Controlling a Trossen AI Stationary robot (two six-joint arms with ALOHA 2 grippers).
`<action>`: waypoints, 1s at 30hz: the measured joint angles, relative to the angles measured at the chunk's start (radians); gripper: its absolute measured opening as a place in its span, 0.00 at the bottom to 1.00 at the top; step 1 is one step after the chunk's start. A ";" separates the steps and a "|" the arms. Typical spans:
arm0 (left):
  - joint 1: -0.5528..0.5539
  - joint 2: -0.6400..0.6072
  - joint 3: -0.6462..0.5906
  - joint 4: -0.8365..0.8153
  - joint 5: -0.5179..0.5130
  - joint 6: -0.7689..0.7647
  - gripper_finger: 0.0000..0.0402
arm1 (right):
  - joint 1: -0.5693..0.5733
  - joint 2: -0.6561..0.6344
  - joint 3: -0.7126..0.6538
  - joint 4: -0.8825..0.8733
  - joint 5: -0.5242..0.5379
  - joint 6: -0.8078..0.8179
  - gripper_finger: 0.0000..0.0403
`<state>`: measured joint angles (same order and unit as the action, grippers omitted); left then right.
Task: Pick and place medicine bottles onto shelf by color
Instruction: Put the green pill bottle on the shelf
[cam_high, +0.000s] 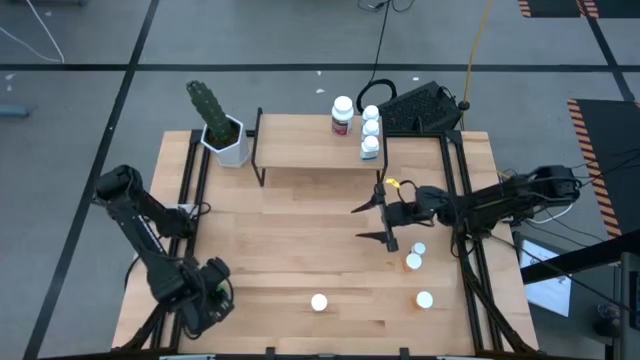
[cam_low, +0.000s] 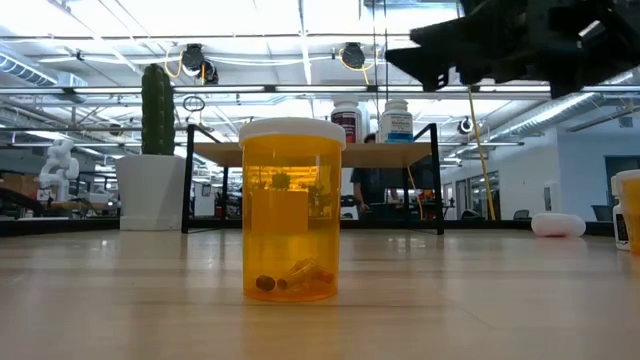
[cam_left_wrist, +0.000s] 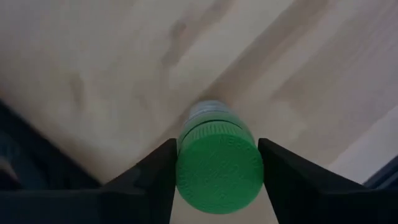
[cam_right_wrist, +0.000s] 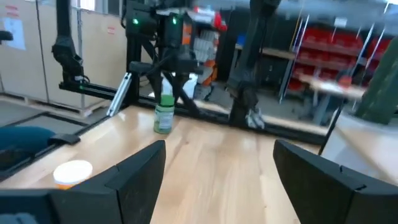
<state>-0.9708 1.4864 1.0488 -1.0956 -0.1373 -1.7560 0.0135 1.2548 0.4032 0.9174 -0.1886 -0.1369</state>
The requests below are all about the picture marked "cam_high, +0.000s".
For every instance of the green cactus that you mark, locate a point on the green cactus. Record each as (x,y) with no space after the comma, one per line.
(210,107)

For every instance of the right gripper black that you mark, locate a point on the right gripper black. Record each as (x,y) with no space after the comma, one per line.
(415,207)

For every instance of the black floor mat striped edge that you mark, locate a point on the black floor mat striped edge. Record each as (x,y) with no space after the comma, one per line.
(555,6)
(617,130)

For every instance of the small white bottle black label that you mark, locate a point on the small white bottle black label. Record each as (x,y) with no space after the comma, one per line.
(418,248)

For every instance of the black metal rig frame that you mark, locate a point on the black metal rig frame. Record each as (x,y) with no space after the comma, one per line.
(452,165)

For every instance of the black beam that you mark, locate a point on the black beam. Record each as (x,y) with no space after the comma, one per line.
(575,260)

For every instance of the white screen panel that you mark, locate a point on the white screen panel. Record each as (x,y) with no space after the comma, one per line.
(547,290)

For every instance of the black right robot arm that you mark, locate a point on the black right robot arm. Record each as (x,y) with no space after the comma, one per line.
(515,200)

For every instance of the black perforated box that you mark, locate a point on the black perforated box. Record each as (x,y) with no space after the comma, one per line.
(420,107)

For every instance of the orange pill bottle white cap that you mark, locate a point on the orange pill bottle white cap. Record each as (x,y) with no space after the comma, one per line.
(413,261)
(424,299)
(319,302)

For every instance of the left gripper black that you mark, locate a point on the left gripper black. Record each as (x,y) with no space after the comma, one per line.
(210,310)

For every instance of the wooden shelf black metal legs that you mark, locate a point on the wooden shelf black metal legs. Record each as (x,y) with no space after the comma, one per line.
(300,145)

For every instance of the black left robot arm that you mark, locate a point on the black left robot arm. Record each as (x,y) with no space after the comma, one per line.
(150,250)

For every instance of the white hexagonal plant pot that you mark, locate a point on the white hexagonal plant pot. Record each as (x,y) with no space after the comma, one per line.
(232,152)

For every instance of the white bottle blue label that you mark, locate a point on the white bottle blue label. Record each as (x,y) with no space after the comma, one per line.
(370,128)
(370,146)
(370,112)

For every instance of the large white bottle red label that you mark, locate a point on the large white bottle red label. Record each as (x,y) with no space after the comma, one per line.
(342,115)

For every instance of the grey equipment stand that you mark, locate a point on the grey equipment stand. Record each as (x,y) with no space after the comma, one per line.
(627,300)

